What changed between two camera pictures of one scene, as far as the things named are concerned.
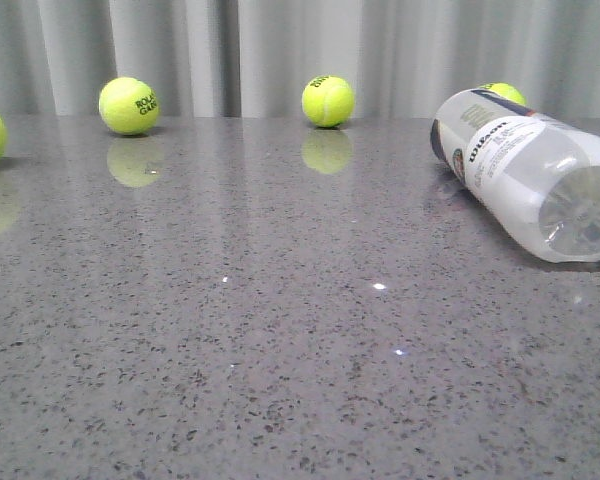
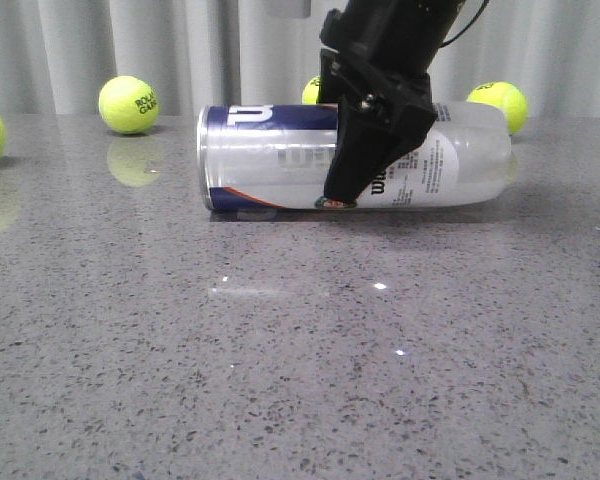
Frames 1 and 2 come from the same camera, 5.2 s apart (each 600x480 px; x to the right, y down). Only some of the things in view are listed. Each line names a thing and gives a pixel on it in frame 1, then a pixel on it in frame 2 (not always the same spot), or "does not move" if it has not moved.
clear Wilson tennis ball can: (554, 187) → (279, 158)
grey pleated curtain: (257, 57) does not move
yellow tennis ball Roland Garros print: (128, 105) does not move
